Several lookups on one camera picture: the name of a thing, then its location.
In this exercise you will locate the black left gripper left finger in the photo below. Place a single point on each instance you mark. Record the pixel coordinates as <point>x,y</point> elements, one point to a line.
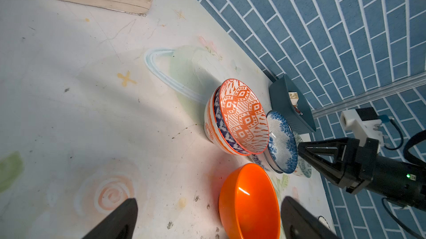
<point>119,224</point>

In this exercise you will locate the blue floral bowl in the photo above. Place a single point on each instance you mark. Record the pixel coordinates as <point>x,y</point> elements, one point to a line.
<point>223,129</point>
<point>281,153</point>

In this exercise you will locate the orange geometric patterned bowl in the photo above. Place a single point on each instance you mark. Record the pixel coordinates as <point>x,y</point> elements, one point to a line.
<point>244,116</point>

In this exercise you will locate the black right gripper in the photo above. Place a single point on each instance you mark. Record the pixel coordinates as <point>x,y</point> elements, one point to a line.
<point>401,183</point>

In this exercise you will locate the teal plastic bin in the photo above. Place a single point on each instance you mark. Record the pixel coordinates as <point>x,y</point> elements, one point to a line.
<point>300,118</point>

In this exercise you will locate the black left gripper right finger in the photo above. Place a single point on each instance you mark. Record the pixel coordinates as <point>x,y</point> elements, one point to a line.
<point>298,223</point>

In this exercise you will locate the green patterned bowl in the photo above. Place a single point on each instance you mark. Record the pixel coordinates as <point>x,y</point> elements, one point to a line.
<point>303,168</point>

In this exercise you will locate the orange floral bowl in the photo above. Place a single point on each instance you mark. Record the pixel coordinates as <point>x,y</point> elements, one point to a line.
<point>211,129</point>

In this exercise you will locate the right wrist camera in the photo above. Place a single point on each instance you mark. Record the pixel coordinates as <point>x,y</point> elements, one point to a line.
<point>364,124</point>

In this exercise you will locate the plain orange bowl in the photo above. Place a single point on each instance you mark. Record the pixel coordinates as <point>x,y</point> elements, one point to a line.
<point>248,205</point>

